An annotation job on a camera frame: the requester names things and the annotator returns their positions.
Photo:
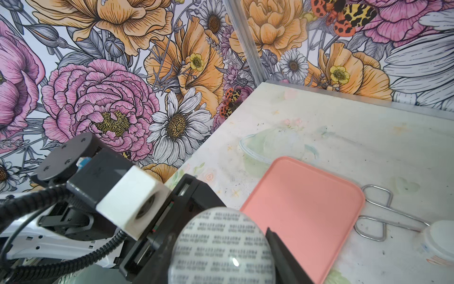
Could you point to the pink plastic tray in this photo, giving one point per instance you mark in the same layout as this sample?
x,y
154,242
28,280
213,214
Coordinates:
x,y
312,211

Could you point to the small white lid jar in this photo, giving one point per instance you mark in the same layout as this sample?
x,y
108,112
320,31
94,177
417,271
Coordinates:
x,y
436,244

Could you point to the aluminium corner post left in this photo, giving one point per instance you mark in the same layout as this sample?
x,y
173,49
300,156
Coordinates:
x,y
239,20

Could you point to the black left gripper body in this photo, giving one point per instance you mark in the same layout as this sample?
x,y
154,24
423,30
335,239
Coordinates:
x,y
149,259

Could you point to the white jar lid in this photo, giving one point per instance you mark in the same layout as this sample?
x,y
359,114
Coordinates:
x,y
221,246

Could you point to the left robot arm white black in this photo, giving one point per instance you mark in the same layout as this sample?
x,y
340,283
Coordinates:
x,y
59,210

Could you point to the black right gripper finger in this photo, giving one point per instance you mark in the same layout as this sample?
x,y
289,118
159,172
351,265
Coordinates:
x,y
287,268

